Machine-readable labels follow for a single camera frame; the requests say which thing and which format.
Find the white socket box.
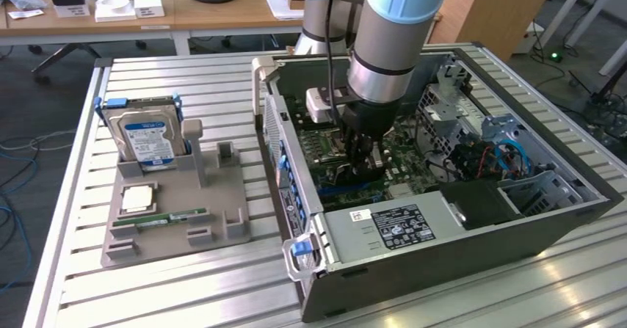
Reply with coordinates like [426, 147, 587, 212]
[522, 21, 548, 56]

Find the white table frame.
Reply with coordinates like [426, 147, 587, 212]
[536, 0, 627, 76]

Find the blue wire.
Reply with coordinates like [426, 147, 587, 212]
[492, 140, 534, 179]

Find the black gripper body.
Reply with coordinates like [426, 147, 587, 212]
[342, 99, 399, 141]

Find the white box with black top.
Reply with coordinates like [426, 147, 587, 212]
[49, 0, 91, 18]

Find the open dark PC case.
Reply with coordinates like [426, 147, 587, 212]
[250, 47, 626, 324]

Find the CPU with metal lid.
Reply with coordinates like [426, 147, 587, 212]
[120, 185, 156, 211]

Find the CPU socket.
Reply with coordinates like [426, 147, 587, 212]
[326, 125, 347, 153]

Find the green motherboard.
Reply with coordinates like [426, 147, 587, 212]
[294, 100, 442, 211]

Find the blue floor cable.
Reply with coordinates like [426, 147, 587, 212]
[0, 151, 39, 292]

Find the wooden desk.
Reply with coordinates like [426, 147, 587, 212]
[0, 0, 442, 56]

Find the tall metal disk bay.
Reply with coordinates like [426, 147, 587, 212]
[415, 81, 491, 160]

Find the graphics card with metal bracket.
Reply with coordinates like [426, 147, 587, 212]
[320, 158, 386, 197]

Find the grey power supply unit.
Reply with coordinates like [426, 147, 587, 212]
[323, 192, 464, 265]

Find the stack of white papers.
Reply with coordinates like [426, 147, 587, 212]
[264, 0, 308, 21]

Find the grey parts rack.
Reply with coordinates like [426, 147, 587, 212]
[100, 118, 254, 269]

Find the green RAM stick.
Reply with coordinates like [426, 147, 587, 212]
[112, 207, 210, 230]

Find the hard disk in blue caddy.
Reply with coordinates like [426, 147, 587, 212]
[92, 93, 186, 171]

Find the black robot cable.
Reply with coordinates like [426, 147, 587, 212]
[324, 0, 343, 123]

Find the red wire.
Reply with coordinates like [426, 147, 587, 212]
[479, 146, 496, 177]

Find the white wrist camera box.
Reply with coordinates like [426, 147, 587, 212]
[304, 87, 355, 124]

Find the white card with red print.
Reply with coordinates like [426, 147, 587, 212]
[7, 9, 47, 20]

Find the RAM stick with white label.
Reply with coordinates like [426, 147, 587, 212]
[319, 153, 350, 175]

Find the black office chair base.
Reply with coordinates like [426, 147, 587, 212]
[28, 40, 150, 85]

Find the white floor cable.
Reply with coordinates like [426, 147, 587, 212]
[0, 129, 77, 153]

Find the wooden cabinet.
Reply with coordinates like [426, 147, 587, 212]
[428, 0, 563, 59]

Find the plain white box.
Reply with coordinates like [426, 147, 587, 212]
[132, 0, 166, 19]

